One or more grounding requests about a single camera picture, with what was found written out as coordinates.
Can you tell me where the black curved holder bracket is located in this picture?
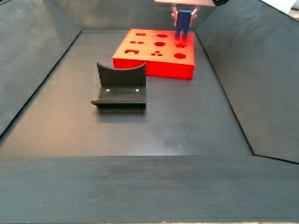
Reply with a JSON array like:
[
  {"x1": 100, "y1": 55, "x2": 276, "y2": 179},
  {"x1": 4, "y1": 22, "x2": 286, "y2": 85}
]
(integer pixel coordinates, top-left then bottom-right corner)
[{"x1": 91, "y1": 64, "x2": 145, "y2": 109}]

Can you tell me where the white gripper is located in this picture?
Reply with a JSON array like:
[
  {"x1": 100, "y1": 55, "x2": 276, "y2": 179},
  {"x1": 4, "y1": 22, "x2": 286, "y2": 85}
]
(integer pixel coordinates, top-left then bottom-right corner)
[{"x1": 153, "y1": 0, "x2": 229, "y2": 27}]

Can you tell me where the blue square-circle peg block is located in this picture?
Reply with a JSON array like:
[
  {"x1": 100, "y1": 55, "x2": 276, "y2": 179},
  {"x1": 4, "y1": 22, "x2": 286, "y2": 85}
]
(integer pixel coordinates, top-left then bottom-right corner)
[{"x1": 175, "y1": 10, "x2": 192, "y2": 39}]

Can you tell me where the red shape sorting board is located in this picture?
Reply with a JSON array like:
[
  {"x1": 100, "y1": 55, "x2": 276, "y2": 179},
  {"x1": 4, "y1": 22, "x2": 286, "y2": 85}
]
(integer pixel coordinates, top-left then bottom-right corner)
[{"x1": 112, "y1": 29, "x2": 195, "y2": 80}]

